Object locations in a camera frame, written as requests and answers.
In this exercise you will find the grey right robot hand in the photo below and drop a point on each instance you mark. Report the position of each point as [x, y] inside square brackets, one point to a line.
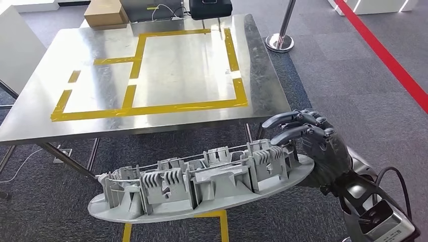
[327, 157]

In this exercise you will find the grey plastic hubcap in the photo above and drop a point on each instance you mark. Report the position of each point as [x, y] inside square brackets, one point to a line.
[207, 197]

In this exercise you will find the yellow tape on workbench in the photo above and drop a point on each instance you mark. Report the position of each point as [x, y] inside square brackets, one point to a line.
[167, 108]

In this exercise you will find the steel workbench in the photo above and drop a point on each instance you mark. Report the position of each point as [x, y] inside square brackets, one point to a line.
[184, 66]

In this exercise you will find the red barrier belt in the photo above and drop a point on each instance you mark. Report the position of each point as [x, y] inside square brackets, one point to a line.
[384, 56]

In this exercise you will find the chrome stanchion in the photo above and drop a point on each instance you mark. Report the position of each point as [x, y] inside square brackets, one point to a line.
[280, 41]

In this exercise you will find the yellow floor tape square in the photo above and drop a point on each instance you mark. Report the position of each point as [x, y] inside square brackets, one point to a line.
[223, 227]

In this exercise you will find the white lit blocks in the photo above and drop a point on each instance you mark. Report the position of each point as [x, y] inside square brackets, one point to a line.
[378, 5]

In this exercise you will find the black carrying case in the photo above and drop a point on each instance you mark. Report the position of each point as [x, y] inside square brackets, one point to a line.
[210, 10]

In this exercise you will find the grey laptop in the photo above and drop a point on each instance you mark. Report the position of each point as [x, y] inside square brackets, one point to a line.
[140, 10]

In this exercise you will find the floor power outlet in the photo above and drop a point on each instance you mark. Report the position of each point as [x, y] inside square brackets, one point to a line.
[63, 156]

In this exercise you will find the closed cardboard box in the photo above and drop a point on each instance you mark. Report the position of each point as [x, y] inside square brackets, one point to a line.
[103, 13]

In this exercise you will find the white cabinet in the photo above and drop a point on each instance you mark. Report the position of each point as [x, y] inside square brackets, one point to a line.
[16, 53]

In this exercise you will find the white low bench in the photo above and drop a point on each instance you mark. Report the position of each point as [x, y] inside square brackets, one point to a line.
[30, 6]

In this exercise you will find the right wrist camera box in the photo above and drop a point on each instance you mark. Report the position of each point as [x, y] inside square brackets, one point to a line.
[394, 223]

